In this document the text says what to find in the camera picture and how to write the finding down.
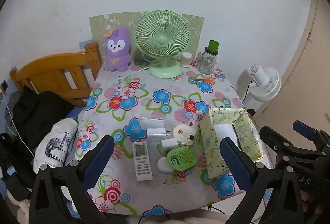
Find purple plush toy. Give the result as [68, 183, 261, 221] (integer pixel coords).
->
[104, 28, 133, 72]

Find beige door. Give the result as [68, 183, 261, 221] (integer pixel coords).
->
[254, 0, 330, 132]

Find yellow-green fabric storage box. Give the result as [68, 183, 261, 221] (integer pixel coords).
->
[200, 108, 264, 179]

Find orange scissors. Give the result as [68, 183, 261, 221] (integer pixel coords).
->
[192, 77, 216, 85]

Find white printed bag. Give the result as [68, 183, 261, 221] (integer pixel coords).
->
[33, 118, 79, 181]

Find round cream compact mirror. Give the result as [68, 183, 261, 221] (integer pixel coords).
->
[172, 124, 198, 147]

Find wooden chair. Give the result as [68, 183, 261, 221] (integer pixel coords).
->
[10, 42, 103, 108]

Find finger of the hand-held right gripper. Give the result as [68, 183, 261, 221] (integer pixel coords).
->
[259, 126, 330, 161]
[293, 120, 330, 146]

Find floral tablecloth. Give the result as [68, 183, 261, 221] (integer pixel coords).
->
[75, 59, 261, 217]

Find white charger plug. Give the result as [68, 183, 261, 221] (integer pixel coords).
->
[146, 128, 172, 141]
[160, 138, 181, 150]

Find person's right hand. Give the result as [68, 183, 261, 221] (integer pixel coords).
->
[300, 189, 330, 217]

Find black bag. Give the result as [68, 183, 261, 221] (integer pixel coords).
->
[0, 134, 34, 201]

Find white floor fan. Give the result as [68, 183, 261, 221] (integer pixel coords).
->
[236, 64, 282, 111]

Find green panda case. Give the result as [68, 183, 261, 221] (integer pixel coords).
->
[166, 146, 198, 171]

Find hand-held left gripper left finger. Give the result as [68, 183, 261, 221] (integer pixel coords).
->
[29, 135, 115, 224]

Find black fan cable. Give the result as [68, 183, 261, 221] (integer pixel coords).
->
[242, 81, 252, 102]

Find green desk fan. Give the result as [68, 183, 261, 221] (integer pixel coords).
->
[134, 10, 192, 79]

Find clear floss pick box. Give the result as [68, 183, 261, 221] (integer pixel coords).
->
[140, 117, 165, 130]

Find white remote control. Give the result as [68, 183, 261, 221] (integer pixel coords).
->
[132, 143, 153, 182]

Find white fan cable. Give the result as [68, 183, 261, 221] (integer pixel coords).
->
[121, 63, 155, 77]

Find white round case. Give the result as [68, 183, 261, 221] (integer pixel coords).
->
[157, 156, 173, 172]

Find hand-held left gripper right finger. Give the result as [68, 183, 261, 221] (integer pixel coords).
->
[219, 137, 306, 224]

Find cotton swab container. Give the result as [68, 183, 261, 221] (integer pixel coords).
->
[180, 52, 192, 68]

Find glass jar mug green lid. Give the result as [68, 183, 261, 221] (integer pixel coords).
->
[195, 40, 219, 75]

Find thin white cable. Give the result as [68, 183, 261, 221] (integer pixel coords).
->
[2, 93, 35, 160]

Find green patterned board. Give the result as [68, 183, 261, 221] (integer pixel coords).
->
[89, 11, 205, 65]

